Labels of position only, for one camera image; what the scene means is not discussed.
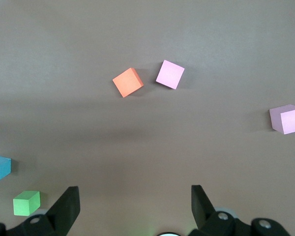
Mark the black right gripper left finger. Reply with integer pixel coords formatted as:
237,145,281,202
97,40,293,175
0,186,81,236

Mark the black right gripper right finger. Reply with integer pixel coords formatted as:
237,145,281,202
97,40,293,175
191,184,291,236

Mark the orange foam cube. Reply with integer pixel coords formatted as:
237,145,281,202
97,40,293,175
112,67,145,98

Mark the green foam cube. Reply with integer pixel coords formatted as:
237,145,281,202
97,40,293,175
12,190,41,217

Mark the pink foam cube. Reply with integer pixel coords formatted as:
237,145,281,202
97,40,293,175
268,104,295,135
155,59,185,90

